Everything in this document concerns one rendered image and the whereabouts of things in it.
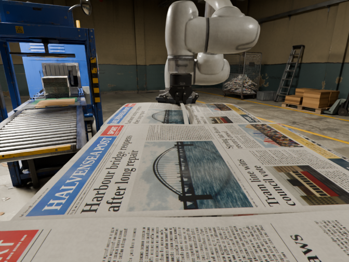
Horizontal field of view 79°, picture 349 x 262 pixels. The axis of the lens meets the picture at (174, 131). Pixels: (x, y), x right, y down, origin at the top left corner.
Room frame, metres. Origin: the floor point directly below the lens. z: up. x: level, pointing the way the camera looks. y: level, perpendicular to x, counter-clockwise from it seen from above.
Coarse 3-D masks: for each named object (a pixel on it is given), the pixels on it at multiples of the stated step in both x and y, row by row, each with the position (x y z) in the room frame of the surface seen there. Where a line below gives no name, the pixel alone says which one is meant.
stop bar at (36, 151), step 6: (24, 150) 0.89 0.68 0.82; (30, 150) 0.89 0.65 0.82; (36, 150) 0.89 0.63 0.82; (42, 150) 0.90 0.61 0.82; (48, 150) 0.91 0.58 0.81; (54, 150) 0.91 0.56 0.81; (60, 150) 0.93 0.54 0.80; (0, 156) 0.83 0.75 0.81; (6, 156) 0.84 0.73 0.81; (12, 156) 0.85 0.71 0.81; (18, 156) 0.86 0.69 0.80
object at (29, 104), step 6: (24, 102) 2.40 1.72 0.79; (30, 102) 2.39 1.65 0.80; (36, 102) 2.36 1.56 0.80; (78, 102) 2.36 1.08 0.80; (84, 102) 2.40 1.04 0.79; (18, 108) 2.05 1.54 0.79; (24, 108) 2.02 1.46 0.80; (30, 108) 2.02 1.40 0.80; (36, 108) 2.04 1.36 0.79; (42, 108) 2.06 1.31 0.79; (48, 108) 2.08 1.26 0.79; (84, 108) 2.21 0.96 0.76
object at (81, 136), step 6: (78, 108) 2.02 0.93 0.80; (78, 114) 1.73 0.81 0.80; (78, 120) 1.53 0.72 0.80; (78, 126) 1.36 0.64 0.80; (84, 126) 1.36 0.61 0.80; (78, 132) 1.23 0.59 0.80; (84, 132) 1.23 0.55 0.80; (78, 138) 1.11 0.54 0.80; (84, 138) 1.11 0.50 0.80; (78, 144) 1.02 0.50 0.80; (84, 144) 1.02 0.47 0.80; (78, 150) 0.96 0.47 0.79
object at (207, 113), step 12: (192, 108) 0.64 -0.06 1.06; (204, 108) 0.64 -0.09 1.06; (216, 108) 0.63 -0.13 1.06; (228, 108) 0.62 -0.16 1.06; (240, 108) 0.63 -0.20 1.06; (204, 120) 0.49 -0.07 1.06; (216, 120) 0.49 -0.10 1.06; (228, 120) 0.49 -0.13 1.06; (240, 120) 0.48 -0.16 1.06; (252, 120) 0.49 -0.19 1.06
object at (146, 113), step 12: (120, 108) 0.62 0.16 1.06; (132, 108) 0.62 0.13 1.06; (144, 108) 0.62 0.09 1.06; (156, 108) 0.63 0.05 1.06; (168, 108) 0.64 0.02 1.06; (108, 120) 0.49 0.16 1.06; (120, 120) 0.49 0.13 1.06; (132, 120) 0.48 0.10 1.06; (144, 120) 0.48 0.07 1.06; (156, 120) 0.48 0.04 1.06; (168, 120) 0.49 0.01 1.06
